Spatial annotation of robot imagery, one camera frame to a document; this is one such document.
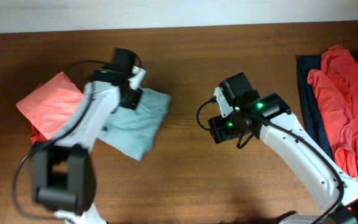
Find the dark navy garment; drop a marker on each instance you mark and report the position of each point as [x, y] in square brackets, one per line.
[313, 122]

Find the red crumpled garment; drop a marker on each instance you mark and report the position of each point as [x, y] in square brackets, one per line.
[335, 88]

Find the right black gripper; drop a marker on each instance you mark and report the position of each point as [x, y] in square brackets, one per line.
[217, 130]

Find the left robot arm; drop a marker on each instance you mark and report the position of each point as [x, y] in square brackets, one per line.
[63, 178]

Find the folded salmon pink shirt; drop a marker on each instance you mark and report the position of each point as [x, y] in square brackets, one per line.
[51, 104]

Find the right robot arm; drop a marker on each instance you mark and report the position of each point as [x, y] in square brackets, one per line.
[246, 115]

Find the light blue t-shirt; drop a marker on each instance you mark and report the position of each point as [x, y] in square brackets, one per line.
[133, 131]

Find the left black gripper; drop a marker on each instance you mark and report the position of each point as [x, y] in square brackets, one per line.
[135, 103]

